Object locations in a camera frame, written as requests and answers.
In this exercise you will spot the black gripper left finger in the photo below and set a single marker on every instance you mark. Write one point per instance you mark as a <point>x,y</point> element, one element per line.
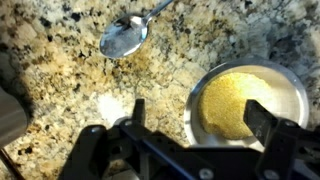
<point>139,114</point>

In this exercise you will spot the silver metal spoon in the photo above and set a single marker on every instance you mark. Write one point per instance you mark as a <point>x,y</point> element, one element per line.
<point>126,34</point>

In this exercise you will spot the steel bowl on scale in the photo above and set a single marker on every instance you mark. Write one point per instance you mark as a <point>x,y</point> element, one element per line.
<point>13,118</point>

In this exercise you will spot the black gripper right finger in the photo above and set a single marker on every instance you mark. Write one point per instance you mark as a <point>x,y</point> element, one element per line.
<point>263,124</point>

